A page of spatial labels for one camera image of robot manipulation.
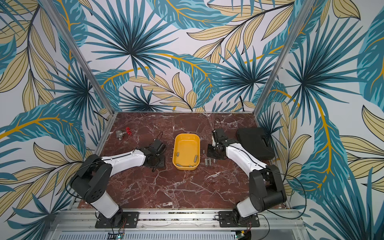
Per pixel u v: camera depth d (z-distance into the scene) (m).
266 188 0.44
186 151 0.96
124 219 0.73
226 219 0.73
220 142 0.66
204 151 0.98
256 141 0.95
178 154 0.95
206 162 0.93
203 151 0.97
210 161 0.93
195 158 0.95
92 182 0.46
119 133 1.03
